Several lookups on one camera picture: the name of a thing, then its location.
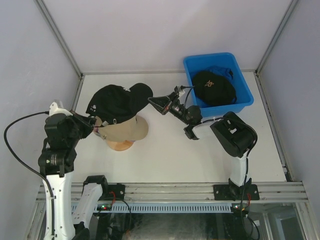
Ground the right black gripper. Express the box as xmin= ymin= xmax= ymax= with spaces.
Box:
xmin=148 ymin=91 xmax=191 ymax=125

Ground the black baseball cap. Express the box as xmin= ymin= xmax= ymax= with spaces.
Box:
xmin=86 ymin=83 xmax=153 ymax=125

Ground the beige baseball cap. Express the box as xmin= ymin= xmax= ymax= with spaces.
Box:
xmin=95 ymin=115 xmax=149 ymax=142

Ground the wooden hat stand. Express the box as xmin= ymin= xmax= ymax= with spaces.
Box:
xmin=106 ymin=140 xmax=134 ymax=152

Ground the black cap gold logo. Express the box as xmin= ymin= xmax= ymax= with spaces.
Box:
xmin=191 ymin=70 xmax=237 ymax=107

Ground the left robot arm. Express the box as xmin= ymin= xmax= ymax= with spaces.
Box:
xmin=38 ymin=108 xmax=110 ymax=240

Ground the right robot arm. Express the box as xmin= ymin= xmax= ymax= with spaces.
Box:
xmin=148 ymin=92 xmax=258 ymax=201

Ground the blue plastic bin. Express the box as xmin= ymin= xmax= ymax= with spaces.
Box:
xmin=183 ymin=52 xmax=254 ymax=118

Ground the blue baseball cap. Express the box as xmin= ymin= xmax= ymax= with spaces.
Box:
xmin=205 ymin=65 xmax=234 ymax=81

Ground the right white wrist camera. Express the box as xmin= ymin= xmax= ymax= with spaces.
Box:
xmin=174 ymin=85 xmax=186 ymax=98

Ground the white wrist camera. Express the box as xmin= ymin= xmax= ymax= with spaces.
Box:
xmin=174 ymin=85 xmax=186 ymax=98
xmin=49 ymin=100 xmax=69 ymax=116

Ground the right black camera cable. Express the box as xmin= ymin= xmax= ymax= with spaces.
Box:
xmin=181 ymin=84 xmax=261 ymax=238

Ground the black camera cable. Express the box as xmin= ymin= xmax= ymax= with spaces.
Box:
xmin=181 ymin=84 xmax=261 ymax=238
xmin=3 ymin=111 xmax=55 ymax=201

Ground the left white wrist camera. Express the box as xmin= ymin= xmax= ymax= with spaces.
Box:
xmin=49 ymin=100 xmax=69 ymax=116

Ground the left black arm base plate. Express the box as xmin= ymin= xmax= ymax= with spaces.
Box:
xmin=99 ymin=183 xmax=126 ymax=201

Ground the left black camera cable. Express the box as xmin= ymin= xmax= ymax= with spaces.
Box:
xmin=3 ymin=111 xmax=55 ymax=201

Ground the grey slotted cable duct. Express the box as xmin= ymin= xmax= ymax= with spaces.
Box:
xmin=72 ymin=202 xmax=234 ymax=214

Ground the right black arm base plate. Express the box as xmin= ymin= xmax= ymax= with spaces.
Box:
xmin=213 ymin=184 xmax=260 ymax=201

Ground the left aluminium frame post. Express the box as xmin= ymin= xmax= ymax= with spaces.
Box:
xmin=34 ymin=0 xmax=83 ymax=79

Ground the aluminium frame post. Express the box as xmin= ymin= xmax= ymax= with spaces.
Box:
xmin=255 ymin=0 xmax=301 ymax=75
xmin=34 ymin=0 xmax=83 ymax=79

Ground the right aluminium frame post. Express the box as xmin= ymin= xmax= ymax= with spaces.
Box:
xmin=255 ymin=0 xmax=301 ymax=75

